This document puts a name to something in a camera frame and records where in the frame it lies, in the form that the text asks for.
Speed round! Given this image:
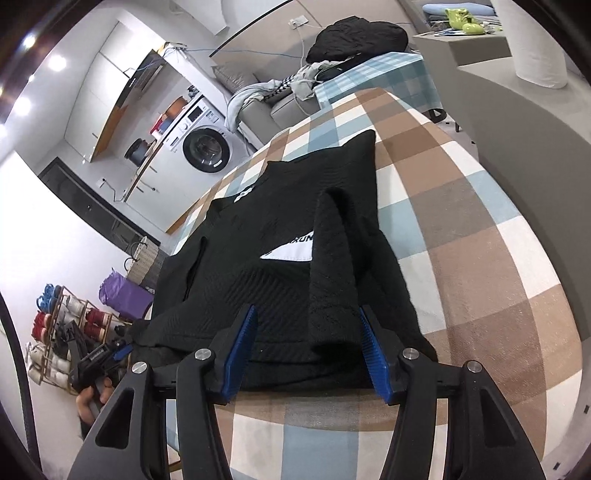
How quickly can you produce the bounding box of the black knit sweater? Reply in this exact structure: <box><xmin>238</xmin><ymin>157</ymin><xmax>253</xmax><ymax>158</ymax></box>
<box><xmin>130</xmin><ymin>129</ymin><xmax>439</xmax><ymax>392</ymax></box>

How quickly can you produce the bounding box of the purple bag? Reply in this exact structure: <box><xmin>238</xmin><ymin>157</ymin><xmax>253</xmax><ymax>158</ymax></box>
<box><xmin>98</xmin><ymin>272</ymin><xmax>155</xmax><ymax>321</ymax></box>

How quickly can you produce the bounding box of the green plush toy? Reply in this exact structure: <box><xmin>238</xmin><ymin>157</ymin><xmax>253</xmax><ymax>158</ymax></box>
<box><xmin>444</xmin><ymin>7</ymin><xmax>485</xmax><ymax>35</ymax></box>

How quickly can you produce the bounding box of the wooden shoe rack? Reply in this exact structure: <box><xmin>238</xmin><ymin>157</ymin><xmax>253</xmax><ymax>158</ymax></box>
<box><xmin>25</xmin><ymin>284</ymin><xmax>125</xmax><ymax>395</ymax></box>

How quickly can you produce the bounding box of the light blue pillow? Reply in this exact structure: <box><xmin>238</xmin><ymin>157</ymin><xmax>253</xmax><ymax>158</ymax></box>
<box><xmin>422</xmin><ymin>2</ymin><xmax>497</xmax><ymax>19</ymax></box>

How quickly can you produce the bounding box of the teal checked tablecloth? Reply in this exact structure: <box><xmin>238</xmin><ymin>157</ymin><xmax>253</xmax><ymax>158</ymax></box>
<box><xmin>314</xmin><ymin>51</ymin><xmax>437</xmax><ymax>123</ymax></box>

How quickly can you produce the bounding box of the person's left hand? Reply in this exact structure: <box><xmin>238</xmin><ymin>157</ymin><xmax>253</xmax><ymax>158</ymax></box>
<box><xmin>75</xmin><ymin>378</ymin><xmax>114</xmax><ymax>423</ymax></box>

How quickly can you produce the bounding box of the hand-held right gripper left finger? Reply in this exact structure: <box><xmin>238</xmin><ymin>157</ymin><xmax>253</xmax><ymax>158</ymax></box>
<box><xmin>68</xmin><ymin>304</ymin><xmax>259</xmax><ymax>480</ymax></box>

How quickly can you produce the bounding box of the white blanket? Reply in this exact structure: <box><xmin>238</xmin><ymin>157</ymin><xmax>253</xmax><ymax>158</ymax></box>
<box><xmin>225</xmin><ymin>79</ymin><xmax>282</xmax><ymax>132</ymax></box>

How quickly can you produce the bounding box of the group of assorted shoes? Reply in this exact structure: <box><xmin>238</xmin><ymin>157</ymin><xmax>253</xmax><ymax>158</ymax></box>
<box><xmin>25</xmin><ymin>284</ymin><xmax>121</xmax><ymax>393</ymax></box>

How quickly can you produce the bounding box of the light grey garment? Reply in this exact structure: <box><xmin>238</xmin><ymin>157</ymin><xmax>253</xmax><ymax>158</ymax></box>
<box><xmin>291</xmin><ymin>60</ymin><xmax>331</xmax><ymax>100</ymax></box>

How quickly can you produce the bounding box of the white wall cabinet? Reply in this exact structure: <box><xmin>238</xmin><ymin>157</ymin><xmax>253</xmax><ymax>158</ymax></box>
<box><xmin>62</xmin><ymin>21</ymin><xmax>153</xmax><ymax>162</ymax></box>

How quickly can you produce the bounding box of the white paper towel roll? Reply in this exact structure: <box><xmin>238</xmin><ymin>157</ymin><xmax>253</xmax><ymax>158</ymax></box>
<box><xmin>489</xmin><ymin>0</ymin><xmax>570</xmax><ymax>89</ymax></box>

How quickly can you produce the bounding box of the houndstooth cushion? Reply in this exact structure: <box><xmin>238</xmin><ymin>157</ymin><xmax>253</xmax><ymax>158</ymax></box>
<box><xmin>265</xmin><ymin>74</ymin><xmax>301</xmax><ymax>104</ymax></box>

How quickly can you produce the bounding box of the black cooking pot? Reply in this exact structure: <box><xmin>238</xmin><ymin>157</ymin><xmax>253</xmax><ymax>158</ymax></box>
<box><xmin>126</xmin><ymin>138</ymin><xmax>151</xmax><ymax>164</ymax></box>

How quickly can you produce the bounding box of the grey sofa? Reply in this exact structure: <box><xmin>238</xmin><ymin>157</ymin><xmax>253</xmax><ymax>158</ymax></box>
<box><xmin>210</xmin><ymin>46</ymin><xmax>324</xmax><ymax>153</ymax></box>

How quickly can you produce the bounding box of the woven laundry basket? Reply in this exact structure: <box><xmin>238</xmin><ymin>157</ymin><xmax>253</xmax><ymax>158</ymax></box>
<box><xmin>124</xmin><ymin>236</ymin><xmax>160</xmax><ymax>289</ymax></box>

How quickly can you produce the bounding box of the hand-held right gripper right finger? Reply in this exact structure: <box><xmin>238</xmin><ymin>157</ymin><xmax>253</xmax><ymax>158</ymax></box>
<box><xmin>359</xmin><ymin>304</ymin><xmax>540</xmax><ymax>480</ymax></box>

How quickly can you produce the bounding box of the steel range hood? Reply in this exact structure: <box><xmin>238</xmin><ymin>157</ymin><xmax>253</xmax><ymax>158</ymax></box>
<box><xmin>121</xmin><ymin>46</ymin><xmax>167</xmax><ymax>88</ymax></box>

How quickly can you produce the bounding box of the white washing machine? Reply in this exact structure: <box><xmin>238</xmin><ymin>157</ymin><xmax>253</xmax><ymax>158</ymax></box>
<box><xmin>161</xmin><ymin>95</ymin><xmax>254</xmax><ymax>176</ymax></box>

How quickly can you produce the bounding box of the black cable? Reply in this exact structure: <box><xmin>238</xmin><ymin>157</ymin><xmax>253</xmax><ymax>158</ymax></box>
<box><xmin>0</xmin><ymin>295</ymin><xmax>44</xmax><ymax>480</ymax></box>

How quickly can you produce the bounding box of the brown blue plaid tablecloth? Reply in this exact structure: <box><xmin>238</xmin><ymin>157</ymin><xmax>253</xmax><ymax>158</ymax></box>
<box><xmin>164</xmin><ymin>88</ymin><xmax>583</xmax><ymax>480</ymax></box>

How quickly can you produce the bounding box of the white base cabinet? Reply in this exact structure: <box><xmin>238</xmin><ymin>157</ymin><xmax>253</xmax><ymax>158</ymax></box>
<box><xmin>121</xmin><ymin>138</ymin><xmax>218</xmax><ymax>234</ymax></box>

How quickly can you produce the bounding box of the grey block table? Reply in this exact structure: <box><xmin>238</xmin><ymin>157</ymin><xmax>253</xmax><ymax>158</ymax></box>
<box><xmin>411</xmin><ymin>30</ymin><xmax>513</xmax><ymax>84</ymax></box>
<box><xmin>455</xmin><ymin>58</ymin><xmax>591</xmax><ymax>324</ymax></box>

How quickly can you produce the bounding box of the black puffy jacket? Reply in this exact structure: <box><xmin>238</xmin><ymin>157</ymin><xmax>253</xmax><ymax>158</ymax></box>
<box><xmin>305</xmin><ymin>16</ymin><xmax>409</xmax><ymax>65</ymax></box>

